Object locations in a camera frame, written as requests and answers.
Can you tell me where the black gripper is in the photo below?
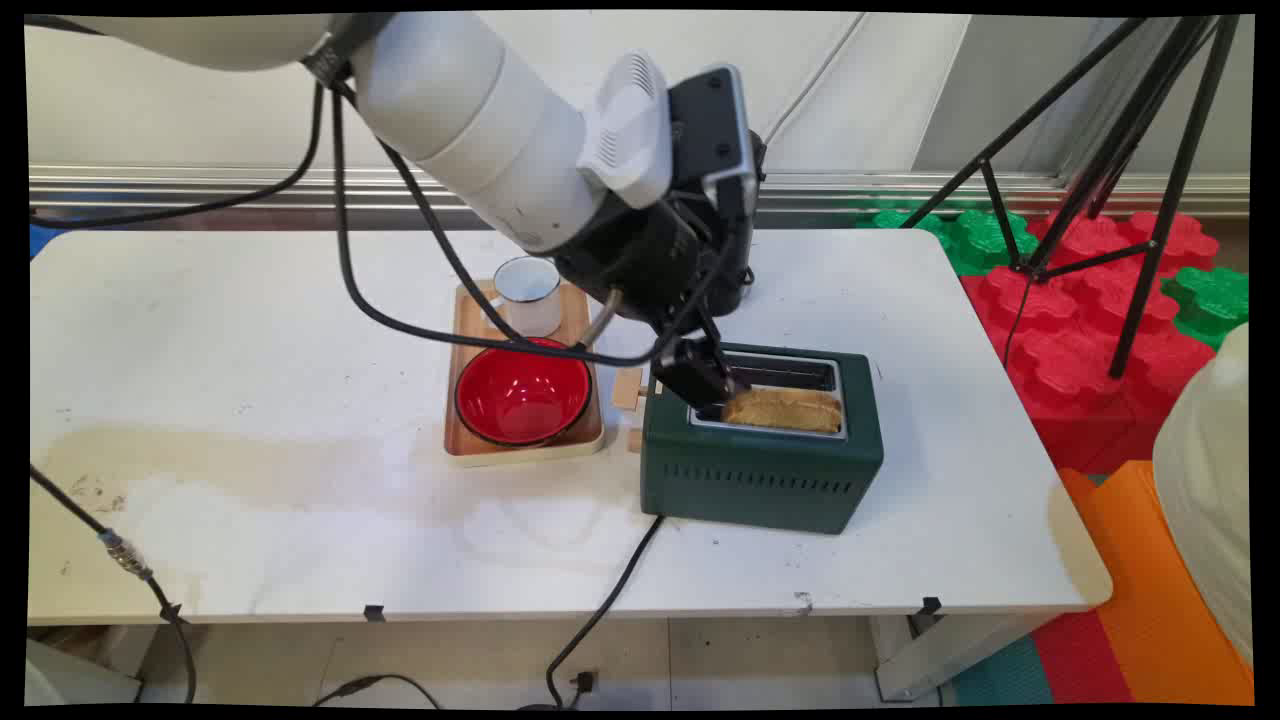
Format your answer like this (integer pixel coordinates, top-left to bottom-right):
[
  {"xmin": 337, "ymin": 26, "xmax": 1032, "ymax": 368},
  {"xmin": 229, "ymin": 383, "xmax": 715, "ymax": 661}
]
[{"xmin": 553, "ymin": 198, "xmax": 751, "ymax": 409}]

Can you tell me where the brown toast slice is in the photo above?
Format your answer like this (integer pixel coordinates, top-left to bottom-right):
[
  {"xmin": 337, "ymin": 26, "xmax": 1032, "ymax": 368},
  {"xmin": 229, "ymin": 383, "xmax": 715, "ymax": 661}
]
[{"xmin": 722, "ymin": 387, "xmax": 844, "ymax": 435}]

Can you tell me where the wooden toaster lever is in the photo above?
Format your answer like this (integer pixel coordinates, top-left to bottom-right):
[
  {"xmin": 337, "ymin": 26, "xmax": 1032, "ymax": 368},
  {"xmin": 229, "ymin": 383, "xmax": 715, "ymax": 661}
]
[{"xmin": 611, "ymin": 367, "xmax": 653, "ymax": 413}]

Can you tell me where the dark green toaster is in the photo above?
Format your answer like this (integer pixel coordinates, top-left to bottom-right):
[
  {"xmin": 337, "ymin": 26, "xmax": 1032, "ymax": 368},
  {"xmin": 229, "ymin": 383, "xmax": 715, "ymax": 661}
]
[{"xmin": 640, "ymin": 343, "xmax": 885, "ymax": 536}]

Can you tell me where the black coffee machine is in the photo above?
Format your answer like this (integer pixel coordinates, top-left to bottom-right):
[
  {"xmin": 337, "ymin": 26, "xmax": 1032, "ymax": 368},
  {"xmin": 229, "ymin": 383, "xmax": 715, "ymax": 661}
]
[{"xmin": 700, "ymin": 128, "xmax": 769, "ymax": 318}]

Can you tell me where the red bowl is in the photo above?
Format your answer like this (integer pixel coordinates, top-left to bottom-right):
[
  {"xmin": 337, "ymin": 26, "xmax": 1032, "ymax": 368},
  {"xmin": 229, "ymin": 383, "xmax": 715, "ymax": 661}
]
[{"xmin": 454, "ymin": 336, "xmax": 594, "ymax": 448}]

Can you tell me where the white enamel mug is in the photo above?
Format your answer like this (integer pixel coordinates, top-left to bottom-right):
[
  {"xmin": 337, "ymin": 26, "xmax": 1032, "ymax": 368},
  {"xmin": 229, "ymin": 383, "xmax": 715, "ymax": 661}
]
[{"xmin": 485, "ymin": 255, "xmax": 564, "ymax": 339}]

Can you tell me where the wooden serving tray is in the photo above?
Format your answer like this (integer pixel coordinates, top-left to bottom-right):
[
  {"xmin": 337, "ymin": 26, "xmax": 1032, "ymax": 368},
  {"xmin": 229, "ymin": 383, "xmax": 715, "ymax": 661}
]
[{"xmin": 443, "ymin": 279, "xmax": 607, "ymax": 469}]

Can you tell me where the green foam block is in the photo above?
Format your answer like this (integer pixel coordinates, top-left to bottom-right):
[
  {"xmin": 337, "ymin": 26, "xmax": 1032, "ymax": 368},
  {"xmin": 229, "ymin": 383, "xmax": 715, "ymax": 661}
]
[
  {"xmin": 1158, "ymin": 264, "xmax": 1251, "ymax": 351},
  {"xmin": 853, "ymin": 203, "xmax": 1043, "ymax": 278}
]

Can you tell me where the white table leg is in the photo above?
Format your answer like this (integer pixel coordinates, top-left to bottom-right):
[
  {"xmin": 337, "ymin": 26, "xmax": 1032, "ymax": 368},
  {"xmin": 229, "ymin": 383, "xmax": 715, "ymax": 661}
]
[{"xmin": 867, "ymin": 611, "xmax": 1053, "ymax": 703}]

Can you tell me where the large red foam block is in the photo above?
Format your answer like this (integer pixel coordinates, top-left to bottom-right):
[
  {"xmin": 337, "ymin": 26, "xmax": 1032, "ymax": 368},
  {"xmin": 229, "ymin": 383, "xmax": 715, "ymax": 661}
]
[{"xmin": 958, "ymin": 262, "xmax": 1219, "ymax": 473}]

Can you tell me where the teal floor mat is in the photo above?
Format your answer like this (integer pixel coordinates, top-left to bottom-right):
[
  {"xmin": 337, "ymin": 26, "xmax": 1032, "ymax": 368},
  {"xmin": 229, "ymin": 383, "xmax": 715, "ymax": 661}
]
[{"xmin": 948, "ymin": 633, "xmax": 1058, "ymax": 707}]

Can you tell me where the red floor mat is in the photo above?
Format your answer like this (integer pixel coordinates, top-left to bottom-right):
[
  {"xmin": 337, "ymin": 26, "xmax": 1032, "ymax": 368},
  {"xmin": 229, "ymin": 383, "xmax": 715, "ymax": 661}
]
[{"xmin": 1030, "ymin": 608, "xmax": 1138, "ymax": 707}]

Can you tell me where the small red foam block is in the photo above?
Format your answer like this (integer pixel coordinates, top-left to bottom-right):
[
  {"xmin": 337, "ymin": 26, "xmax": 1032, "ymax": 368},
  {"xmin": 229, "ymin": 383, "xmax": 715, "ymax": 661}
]
[{"xmin": 1030, "ymin": 208, "xmax": 1223, "ymax": 279}]

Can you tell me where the orange floor mat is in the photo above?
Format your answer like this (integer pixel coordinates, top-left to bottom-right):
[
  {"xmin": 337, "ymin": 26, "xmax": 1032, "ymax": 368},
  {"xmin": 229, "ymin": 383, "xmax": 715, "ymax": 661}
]
[{"xmin": 1058, "ymin": 459, "xmax": 1255, "ymax": 707}]

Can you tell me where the black tripod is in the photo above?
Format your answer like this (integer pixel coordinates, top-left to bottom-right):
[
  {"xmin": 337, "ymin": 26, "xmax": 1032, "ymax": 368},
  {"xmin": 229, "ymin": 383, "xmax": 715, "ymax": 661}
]
[{"xmin": 898, "ymin": 14, "xmax": 1243, "ymax": 381}]

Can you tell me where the cream cloth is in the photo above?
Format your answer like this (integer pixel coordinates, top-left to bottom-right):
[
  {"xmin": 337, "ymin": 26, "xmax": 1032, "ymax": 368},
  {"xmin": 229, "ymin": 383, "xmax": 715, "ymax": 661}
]
[{"xmin": 1150, "ymin": 321, "xmax": 1255, "ymax": 671}]

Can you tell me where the white box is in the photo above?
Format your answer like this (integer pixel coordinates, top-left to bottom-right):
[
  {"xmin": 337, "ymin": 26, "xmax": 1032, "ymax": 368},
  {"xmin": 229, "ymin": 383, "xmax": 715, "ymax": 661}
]
[{"xmin": 25, "ymin": 638, "xmax": 143, "ymax": 707}]

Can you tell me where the black toaster power cable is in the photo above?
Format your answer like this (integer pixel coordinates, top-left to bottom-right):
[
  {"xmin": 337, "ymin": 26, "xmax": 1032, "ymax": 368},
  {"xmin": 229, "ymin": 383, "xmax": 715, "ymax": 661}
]
[{"xmin": 544, "ymin": 514, "xmax": 667, "ymax": 709}]

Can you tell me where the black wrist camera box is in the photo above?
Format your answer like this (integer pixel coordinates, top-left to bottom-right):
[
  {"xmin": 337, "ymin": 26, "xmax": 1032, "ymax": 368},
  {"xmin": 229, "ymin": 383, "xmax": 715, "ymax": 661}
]
[{"xmin": 667, "ymin": 64, "xmax": 767, "ymax": 219}]

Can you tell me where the white wall cable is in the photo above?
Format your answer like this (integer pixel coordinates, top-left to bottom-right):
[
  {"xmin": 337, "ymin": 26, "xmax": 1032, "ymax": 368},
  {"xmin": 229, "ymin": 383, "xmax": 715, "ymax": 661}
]
[{"xmin": 763, "ymin": 14, "xmax": 868, "ymax": 143}]

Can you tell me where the black looping camera cable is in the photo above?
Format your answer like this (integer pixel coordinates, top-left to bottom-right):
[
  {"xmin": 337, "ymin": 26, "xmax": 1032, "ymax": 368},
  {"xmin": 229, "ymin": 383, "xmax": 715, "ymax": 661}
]
[{"xmin": 328, "ymin": 88, "xmax": 749, "ymax": 369}]

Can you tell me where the black floor cable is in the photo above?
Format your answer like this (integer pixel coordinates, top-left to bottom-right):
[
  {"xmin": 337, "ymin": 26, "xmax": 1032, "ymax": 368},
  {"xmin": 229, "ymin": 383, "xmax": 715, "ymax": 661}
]
[{"xmin": 313, "ymin": 674, "xmax": 443, "ymax": 709}]

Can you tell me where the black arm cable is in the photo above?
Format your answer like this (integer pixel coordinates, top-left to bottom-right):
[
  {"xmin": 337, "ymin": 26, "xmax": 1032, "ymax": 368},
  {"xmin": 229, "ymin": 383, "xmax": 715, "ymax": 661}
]
[{"xmin": 28, "ymin": 80, "xmax": 328, "ymax": 229}]

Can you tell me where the black printed arm strap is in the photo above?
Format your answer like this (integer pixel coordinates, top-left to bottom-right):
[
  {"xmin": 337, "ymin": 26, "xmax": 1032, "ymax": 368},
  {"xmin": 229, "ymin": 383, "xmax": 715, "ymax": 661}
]
[{"xmin": 300, "ymin": 14, "xmax": 396, "ymax": 86}]

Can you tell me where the aluminium wall rail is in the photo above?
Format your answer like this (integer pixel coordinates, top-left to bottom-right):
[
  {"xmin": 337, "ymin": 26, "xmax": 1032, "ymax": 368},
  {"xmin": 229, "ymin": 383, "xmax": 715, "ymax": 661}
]
[{"xmin": 28, "ymin": 164, "xmax": 1251, "ymax": 218}]

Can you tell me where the black cable with metal connector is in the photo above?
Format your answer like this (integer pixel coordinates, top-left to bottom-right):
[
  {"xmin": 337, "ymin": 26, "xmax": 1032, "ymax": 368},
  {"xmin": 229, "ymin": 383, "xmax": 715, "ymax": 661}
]
[{"xmin": 28, "ymin": 464, "xmax": 198, "ymax": 703}]

